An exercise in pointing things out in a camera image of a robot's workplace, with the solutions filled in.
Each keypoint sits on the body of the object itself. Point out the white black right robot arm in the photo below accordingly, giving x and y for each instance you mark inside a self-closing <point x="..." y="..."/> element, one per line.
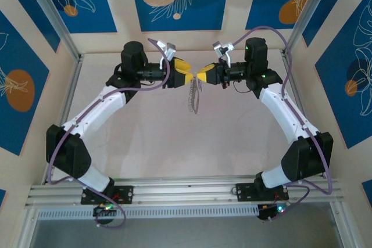
<point x="279" y="108"/>

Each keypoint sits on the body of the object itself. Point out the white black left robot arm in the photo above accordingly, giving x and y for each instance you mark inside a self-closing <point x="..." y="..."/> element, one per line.
<point x="96" y="108"/>

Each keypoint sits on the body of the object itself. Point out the blue poster flower dark circle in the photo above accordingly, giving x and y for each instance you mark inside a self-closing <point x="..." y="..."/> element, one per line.
<point x="334" y="100"/>

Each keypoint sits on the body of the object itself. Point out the blue poster large orange circle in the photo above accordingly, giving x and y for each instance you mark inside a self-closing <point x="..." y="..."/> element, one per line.
<point x="23" y="56"/>

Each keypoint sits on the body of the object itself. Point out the black controller board green LED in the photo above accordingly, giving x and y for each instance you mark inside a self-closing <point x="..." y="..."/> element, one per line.
<point x="100" y="211"/>
<point x="266" y="214"/>

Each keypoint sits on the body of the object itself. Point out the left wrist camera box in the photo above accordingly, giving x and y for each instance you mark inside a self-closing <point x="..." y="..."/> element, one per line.
<point x="170" y="50"/>

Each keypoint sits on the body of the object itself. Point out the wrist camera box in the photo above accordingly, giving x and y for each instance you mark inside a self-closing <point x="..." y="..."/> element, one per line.
<point x="219" y="47"/>
<point x="170" y="50"/>

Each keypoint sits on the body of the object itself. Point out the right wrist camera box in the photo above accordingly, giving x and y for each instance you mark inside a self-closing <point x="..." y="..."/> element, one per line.
<point x="219" y="47"/>

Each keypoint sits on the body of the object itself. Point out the aluminium side rail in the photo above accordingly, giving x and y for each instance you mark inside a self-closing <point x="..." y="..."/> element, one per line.
<point x="70" y="91"/>
<point x="297" y="91"/>

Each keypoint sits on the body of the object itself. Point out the aluminium frame post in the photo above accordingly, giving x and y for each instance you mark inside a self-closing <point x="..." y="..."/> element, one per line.
<point x="52" y="12"/>
<point x="348" y="239"/>
<point x="26" y="230"/>
<point x="308" y="10"/>

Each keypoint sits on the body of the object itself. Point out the aluminium front frame rail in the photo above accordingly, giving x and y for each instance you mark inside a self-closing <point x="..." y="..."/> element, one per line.
<point x="186" y="192"/>

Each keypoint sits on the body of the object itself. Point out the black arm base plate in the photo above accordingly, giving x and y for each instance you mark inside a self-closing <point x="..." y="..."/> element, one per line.
<point x="244" y="192"/>
<point x="128" y="194"/>

